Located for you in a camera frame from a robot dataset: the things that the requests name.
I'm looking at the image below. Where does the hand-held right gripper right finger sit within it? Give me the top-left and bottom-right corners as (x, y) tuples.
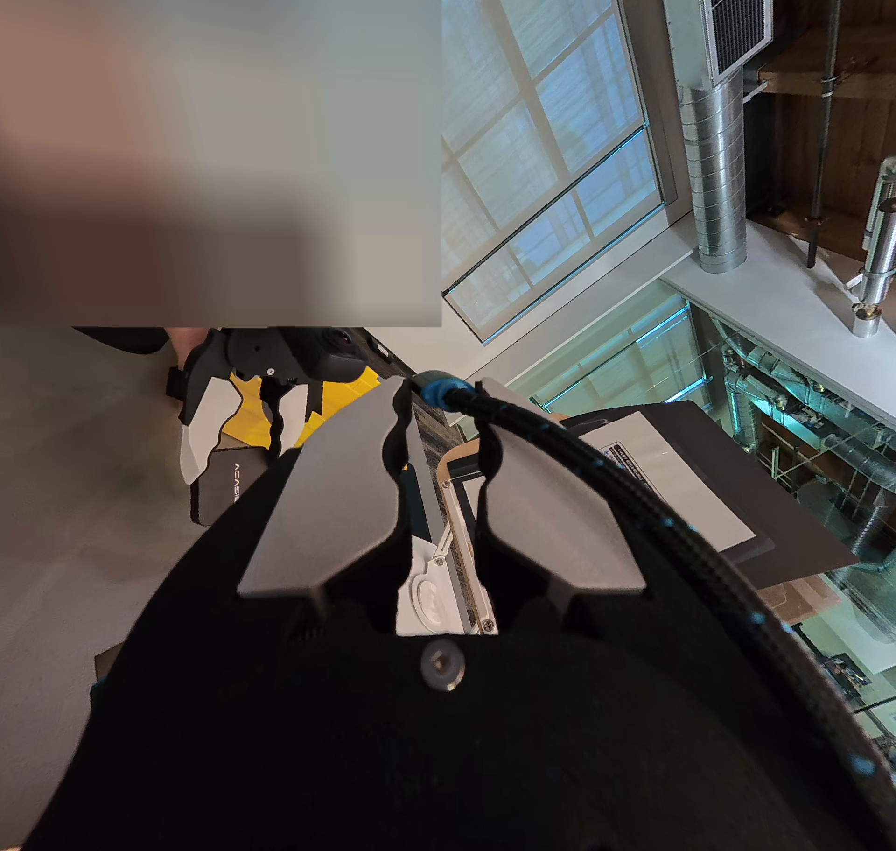
(470, 377), (648, 621)

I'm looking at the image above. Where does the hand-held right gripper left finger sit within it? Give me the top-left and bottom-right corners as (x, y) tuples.
(235, 373), (420, 621)

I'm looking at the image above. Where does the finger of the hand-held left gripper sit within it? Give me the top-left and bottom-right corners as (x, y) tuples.
(260, 378), (324, 456)
(178, 375), (246, 485)

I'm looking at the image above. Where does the grey docking hub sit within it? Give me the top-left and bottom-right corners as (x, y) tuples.
(189, 443), (282, 527)

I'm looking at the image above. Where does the black braided hdmi cable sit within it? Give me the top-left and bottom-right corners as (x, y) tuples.
(412, 368), (896, 851)

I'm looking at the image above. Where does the person's left hand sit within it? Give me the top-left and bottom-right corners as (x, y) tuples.
(168, 328), (211, 370)

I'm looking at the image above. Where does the yellow plastic bin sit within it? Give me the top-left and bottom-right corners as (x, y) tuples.
(220, 364), (384, 454)

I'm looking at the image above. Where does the light wooden board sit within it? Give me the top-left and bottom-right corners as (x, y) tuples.
(435, 441), (499, 635)
(755, 570), (838, 625)

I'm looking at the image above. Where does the white plastic plate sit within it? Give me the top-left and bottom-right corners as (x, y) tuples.
(398, 535), (463, 636)

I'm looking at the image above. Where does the black panel with white sheet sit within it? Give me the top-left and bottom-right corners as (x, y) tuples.
(560, 399), (861, 590)

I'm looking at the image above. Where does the large paned window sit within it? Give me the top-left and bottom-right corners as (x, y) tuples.
(441, 0), (690, 344)

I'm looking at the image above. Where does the shiny metal pipe fitting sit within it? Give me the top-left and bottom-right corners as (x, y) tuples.
(849, 156), (896, 338)

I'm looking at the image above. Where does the thin dark ceiling pipe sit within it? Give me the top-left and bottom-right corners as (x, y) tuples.
(806, 0), (846, 269)

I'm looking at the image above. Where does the round metal air duct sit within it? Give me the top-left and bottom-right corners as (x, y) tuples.
(676, 70), (750, 275)

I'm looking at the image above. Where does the rectangular duct with vent grille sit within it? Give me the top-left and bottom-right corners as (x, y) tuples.
(657, 0), (776, 90)

